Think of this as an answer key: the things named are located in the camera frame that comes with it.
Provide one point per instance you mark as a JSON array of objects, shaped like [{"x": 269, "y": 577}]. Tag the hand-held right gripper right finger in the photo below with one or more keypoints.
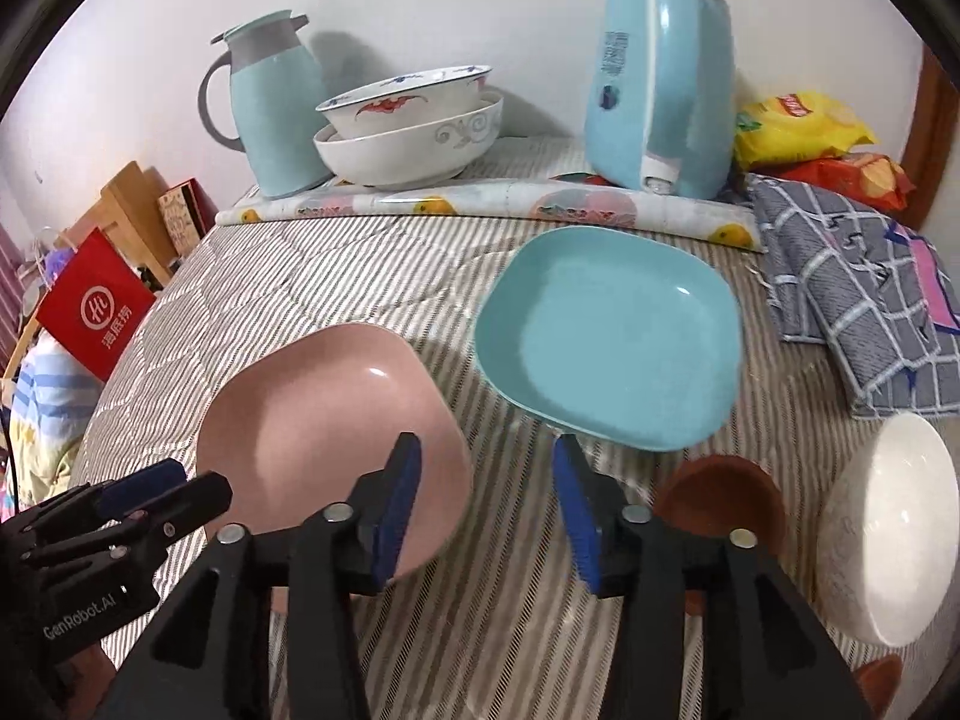
[{"x": 574, "y": 517}]

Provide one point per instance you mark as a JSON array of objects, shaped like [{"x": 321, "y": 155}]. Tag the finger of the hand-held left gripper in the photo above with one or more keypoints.
[
  {"x": 195, "y": 499},
  {"x": 142, "y": 481}
]

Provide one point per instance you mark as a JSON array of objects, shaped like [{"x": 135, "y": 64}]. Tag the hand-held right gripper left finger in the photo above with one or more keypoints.
[{"x": 401, "y": 510}]

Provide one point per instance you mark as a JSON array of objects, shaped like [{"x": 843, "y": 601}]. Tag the pink square plate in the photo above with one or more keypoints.
[{"x": 315, "y": 420}]

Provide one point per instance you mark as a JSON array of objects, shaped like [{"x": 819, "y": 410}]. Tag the small brown bowl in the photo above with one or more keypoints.
[
  {"x": 712, "y": 491},
  {"x": 879, "y": 686}
]

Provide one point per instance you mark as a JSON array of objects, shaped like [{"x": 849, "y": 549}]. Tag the light blue square plate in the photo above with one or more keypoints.
[{"x": 615, "y": 337}]

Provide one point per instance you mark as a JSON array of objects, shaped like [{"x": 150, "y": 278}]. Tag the plain white bowl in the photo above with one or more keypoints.
[{"x": 885, "y": 525}]

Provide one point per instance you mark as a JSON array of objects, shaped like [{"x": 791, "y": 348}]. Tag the pile of clothes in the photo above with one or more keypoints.
[{"x": 45, "y": 405}]

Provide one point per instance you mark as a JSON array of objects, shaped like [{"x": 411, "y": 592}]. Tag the red paper bag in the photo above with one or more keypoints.
[{"x": 90, "y": 307}]

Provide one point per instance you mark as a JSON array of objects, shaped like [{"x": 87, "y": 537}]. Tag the striped quilt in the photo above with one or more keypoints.
[{"x": 360, "y": 277}]

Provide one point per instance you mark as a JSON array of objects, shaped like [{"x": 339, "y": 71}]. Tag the red patterned box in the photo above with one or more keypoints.
[{"x": 184, "y": 217}]

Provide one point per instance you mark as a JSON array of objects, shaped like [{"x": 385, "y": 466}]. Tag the wooden furniture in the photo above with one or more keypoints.
[{"x": 124, "y": 202}]

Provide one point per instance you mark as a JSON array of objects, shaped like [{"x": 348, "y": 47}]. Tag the rolled fruit print tablecloth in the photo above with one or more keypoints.
[{"x": 480, "y": 202}]

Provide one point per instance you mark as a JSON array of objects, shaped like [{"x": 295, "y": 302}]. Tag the white bowl with grey pattern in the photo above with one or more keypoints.
[{"x": 405, "y": 161}]

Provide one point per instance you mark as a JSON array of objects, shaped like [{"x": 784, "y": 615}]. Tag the grey checked cloth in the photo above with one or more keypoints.
[{"x": 847, "y": 292}]

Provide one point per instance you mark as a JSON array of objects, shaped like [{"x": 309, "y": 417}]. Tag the light blue thermos jug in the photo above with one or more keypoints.
[{"x": 270, "y": 120}]

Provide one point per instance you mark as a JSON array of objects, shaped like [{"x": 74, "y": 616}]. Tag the red and blue patterned bowl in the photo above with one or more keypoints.
[{"x": 405, "y": 116}]

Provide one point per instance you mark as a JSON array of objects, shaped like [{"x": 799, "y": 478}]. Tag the light blue toaster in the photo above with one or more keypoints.
[{"x": 675, "y": 90}]

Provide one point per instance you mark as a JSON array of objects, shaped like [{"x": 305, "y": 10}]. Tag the red chip bag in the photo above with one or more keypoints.
[{"x": 862, "y": 180}]

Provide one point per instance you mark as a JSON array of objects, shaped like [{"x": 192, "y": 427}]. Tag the yellow chip bag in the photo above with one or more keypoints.
[{"x": 795, "y": 127}]

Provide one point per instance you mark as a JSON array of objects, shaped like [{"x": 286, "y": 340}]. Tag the wooden door frame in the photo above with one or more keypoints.
[{"x": 934, "y": 135}]

